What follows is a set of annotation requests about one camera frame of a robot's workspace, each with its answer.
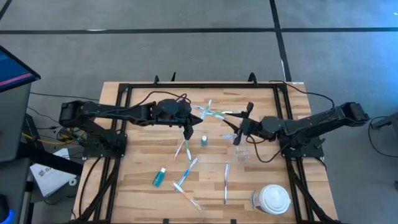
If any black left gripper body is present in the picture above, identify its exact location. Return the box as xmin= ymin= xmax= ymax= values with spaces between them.
xmin=178 ymin=100 xmax=195 ymax=141

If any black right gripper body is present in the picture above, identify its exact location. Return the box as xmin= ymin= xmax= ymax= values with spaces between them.
xmin=233 ymin=103 xmax=262 ymax=146

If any teal white toothbrush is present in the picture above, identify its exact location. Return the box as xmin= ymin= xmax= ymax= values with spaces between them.
xmin=200 ymin=98 xmax=213 ymax=120

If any pink-white toothbrush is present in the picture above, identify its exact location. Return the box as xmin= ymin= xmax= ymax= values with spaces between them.
xmin=172 ymin=139 xmax=187 ymax=161

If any white purple toothbrush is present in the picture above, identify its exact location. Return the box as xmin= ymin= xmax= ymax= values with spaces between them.
xmin=223 ymin=164 xmax=231 ymax=205

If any orange toothbrush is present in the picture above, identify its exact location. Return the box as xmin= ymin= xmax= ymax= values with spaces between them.
xmin=172 ymin=182 xmax=206 ymax=213

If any clear plastic cup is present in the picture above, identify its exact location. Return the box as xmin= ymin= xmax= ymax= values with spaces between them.
xmin=233 ymin=144 xmax=251 ymax=164

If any tub with white lid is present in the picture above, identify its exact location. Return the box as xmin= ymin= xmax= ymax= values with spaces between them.
xmin=250 ymin=184 xmax=292 ymax=215

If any grey stand leg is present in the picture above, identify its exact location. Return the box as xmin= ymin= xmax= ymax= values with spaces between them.
xmin=371 ymin=111 xmax=398 ymax=131

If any black desk bar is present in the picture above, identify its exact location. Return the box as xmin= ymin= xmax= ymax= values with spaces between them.
xmin=17 ymin=141 xmax=84 ymax=177

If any white box on left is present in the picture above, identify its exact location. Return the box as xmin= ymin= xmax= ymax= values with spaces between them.
xmin=29 ymin=147 xmax=78 ymax=198

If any grey cabinet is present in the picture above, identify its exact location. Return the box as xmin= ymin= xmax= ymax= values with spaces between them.
xmin=0 ymin=82 xmax=32 ymax=163

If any monitor with blue screen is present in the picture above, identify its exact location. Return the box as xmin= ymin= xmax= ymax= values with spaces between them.
xmin=0 ymin=45 xmax=42 ymax=93

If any dark grey box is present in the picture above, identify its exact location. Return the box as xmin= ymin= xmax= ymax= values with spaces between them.
xmin=0 ymin=157 xmax=32 ymax=224

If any black device with light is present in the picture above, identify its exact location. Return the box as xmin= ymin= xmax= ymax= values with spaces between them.
xmin=0 ymin=193 xmax=16 ymax=224

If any black metal table frame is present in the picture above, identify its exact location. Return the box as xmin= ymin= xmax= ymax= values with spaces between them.
xmin=70 ymin=81 xmax=343 ymax=224

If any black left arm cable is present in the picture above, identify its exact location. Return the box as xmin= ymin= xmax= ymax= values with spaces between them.
xmin=129 ymin=90 xmax=192 ymax=110

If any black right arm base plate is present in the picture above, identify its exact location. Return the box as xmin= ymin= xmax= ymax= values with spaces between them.
xmin=279 ymin=133 xmax=325 ymax=159

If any black cable to right arm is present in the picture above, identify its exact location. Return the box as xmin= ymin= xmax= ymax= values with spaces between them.
xmin=269 ymin=80 xmax=336 ymax=110

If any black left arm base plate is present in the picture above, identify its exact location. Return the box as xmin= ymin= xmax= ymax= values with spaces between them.
xmin=82 ymin=132 xmax=128 ymax=159

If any black floor cable loop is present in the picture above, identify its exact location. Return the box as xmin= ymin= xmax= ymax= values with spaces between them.
xmin=368 ymin=115 xmax=398 ymax=159

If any black cable bundle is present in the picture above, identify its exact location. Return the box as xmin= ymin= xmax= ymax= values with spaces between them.
xmin=55 ymin=124 xmax=91 ymax=147

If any thin black floor cable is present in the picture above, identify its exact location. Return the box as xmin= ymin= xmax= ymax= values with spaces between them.
xmin=26 ymin=105 xmax=62 ymax=131
xmin=29 ymin=91 xmax=100 ymax=102

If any black base cable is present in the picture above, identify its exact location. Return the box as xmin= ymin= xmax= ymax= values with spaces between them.
xmin=78 ymin=157 xmax=103 ymax=218

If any yellow cable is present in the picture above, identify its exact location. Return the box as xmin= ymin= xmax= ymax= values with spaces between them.
xmin=21 ymin=126 xmax=86 ymax=146

